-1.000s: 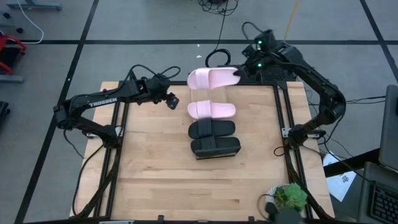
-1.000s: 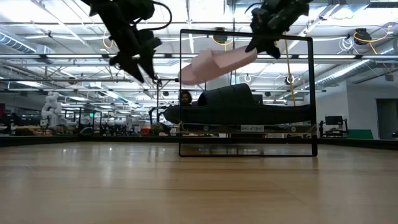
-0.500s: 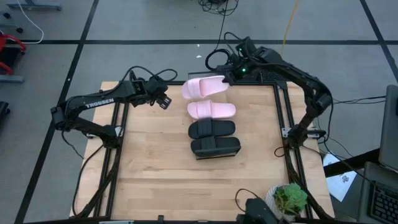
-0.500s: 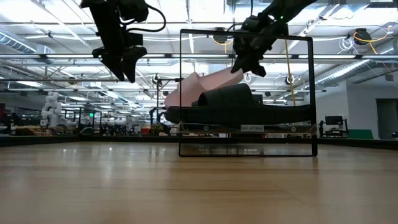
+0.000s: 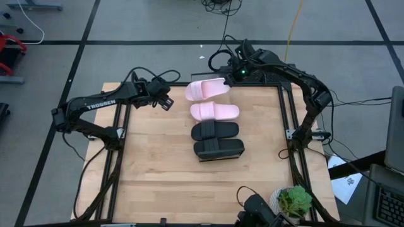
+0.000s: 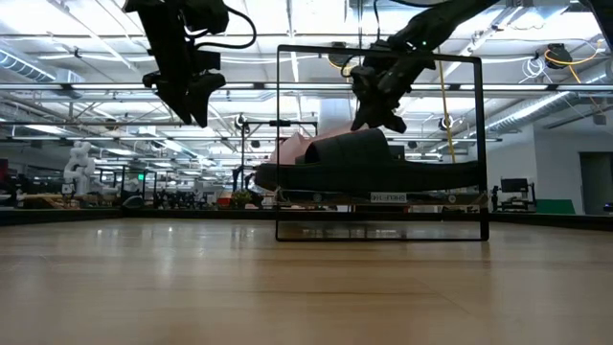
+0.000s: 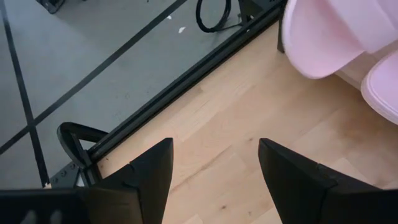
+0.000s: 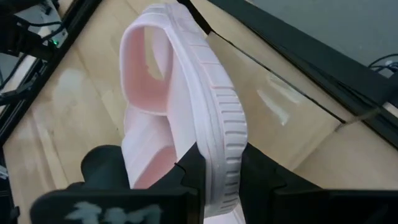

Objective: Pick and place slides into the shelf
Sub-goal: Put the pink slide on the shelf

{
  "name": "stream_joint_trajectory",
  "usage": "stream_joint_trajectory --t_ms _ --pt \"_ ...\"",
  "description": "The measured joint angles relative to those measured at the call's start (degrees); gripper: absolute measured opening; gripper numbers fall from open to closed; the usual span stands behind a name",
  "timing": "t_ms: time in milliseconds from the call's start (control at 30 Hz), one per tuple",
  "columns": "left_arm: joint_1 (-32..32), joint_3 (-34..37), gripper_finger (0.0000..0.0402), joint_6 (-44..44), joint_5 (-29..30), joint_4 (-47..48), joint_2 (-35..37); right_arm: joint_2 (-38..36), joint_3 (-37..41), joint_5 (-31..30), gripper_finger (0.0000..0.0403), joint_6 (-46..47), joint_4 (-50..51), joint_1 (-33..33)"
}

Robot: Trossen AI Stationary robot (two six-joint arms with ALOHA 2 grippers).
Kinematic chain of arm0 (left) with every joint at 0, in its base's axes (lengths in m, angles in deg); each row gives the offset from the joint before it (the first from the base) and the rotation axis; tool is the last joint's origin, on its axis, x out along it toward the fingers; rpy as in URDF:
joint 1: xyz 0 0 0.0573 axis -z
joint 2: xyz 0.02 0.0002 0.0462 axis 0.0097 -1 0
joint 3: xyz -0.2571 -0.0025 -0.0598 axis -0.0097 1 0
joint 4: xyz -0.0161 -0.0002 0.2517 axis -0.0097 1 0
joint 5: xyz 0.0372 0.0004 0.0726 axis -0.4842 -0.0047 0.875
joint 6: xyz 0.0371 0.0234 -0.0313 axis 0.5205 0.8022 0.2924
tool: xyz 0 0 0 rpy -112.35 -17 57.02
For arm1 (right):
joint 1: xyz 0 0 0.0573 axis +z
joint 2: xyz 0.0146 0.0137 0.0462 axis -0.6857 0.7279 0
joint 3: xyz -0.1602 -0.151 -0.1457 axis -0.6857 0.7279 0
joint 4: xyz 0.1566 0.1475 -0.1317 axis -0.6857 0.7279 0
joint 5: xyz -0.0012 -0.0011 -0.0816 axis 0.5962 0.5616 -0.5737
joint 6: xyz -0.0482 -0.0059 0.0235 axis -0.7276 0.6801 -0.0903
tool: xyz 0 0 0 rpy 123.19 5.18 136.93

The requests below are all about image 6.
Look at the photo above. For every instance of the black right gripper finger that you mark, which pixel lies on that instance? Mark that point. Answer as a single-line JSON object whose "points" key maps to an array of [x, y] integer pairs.
{"points": [[393, 122], [366, 120]]}

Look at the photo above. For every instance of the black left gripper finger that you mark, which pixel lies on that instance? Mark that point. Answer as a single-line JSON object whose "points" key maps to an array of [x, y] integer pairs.
{"points": [[179, 103], [203, 93]]}

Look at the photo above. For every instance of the black slide sandal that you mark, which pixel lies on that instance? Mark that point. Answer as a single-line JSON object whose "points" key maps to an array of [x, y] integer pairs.
{"points": [[364, 172]]}

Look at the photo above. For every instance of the pink slide sandal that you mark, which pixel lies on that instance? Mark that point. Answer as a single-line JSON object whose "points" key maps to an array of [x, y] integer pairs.
{"points": [[287, 148]]}

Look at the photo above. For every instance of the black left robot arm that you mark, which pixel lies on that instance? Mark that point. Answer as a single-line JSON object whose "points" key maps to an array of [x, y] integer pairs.
{"points": [[158, 29]]}

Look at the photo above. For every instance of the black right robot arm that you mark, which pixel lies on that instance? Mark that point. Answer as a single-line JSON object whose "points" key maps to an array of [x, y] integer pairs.
{"points": [[440, 21]]}

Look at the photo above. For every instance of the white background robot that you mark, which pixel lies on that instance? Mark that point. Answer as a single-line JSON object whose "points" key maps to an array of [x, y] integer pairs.
{"points": [[79, 167]]}

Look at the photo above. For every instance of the black background monitor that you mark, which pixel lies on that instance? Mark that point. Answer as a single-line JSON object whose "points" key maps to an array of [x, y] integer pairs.
{"points": [[515, 185]]}

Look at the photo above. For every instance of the green board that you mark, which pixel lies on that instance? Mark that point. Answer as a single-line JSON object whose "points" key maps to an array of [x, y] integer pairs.
{"points": [[555, 206]]}

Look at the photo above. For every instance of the black background gantry frame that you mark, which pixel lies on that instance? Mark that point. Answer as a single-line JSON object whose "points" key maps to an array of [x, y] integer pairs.
{"points": [[280, 123]]}

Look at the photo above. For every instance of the wooden shelf with black frame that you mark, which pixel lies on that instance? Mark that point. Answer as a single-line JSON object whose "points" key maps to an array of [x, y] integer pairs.
{"points": [[481, 144]]}

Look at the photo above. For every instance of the black aluminium table frame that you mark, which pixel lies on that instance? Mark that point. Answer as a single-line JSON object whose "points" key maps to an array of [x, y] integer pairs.
{"points": [[96, 215]]}

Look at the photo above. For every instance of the silver ventilation duct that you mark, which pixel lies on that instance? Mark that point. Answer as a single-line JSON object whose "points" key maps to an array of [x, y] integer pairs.
{"points": [[21, 64]]}

